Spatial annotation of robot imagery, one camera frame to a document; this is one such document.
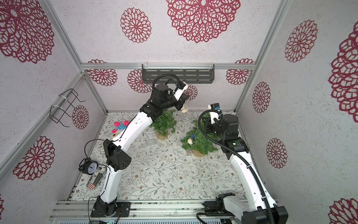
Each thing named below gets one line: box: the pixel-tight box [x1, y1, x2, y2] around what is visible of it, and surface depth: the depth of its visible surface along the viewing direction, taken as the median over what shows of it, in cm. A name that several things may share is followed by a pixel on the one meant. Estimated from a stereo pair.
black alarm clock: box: [77, 157, 99, 175], surface depth 84 cm
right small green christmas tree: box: [180, 112, 220, 158], surface depth 79 cm
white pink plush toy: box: [110, 120, 130, 140], surface depth 105 cm
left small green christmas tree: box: [150, 109, 177, 141], surface depth 87 cm
